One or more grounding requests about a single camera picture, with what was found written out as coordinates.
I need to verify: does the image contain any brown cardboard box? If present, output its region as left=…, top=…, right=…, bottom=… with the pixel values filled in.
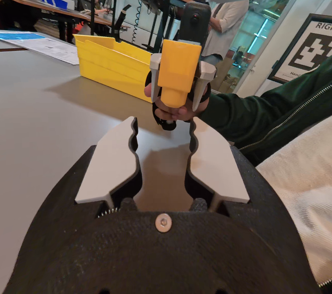
left=211, top=57, right=234, bottom=93

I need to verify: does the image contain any person's white clothing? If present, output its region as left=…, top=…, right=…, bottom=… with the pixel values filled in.
left=255, top=115, right=332, bottom=287

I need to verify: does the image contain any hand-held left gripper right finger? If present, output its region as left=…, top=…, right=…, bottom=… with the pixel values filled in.
left=185, top=117, right=251, bottom=213

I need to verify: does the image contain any person's right forearm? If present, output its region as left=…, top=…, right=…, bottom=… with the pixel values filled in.
left=198, top=86, right=299, bottom=144

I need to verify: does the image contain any black framed marker sign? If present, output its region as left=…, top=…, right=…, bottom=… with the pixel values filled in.
left=268, top=13, right=332, bottom=85

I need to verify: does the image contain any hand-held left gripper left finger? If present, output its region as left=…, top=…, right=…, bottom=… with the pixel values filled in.
left=75, top=116, right=143, bottom=212

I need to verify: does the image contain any yellow plastic block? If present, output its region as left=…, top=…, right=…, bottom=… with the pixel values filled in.
left=157, top=40, right=202, bottom=108

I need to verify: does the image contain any yellow plastic bin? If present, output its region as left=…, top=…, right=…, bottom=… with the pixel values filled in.
left=73, top=34, right=154, bottom=104

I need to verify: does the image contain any printed paper sheet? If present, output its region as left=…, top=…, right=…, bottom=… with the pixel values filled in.
left=0, top=31, right=80, bottom=66

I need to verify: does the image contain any wooden top office desk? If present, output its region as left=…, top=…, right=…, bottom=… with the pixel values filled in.
left=0, top=0, right=131, bottom=43

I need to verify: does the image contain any black office chair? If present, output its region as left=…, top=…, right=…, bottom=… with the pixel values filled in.
left=114, top=4, right=133, bottom=41

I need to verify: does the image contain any person's right hand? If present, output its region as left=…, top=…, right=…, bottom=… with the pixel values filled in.
left=144, top=83, right=208, bottom=122

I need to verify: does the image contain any grey desk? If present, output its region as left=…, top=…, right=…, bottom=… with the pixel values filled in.
left=0, top=31, right=234, bottom=287

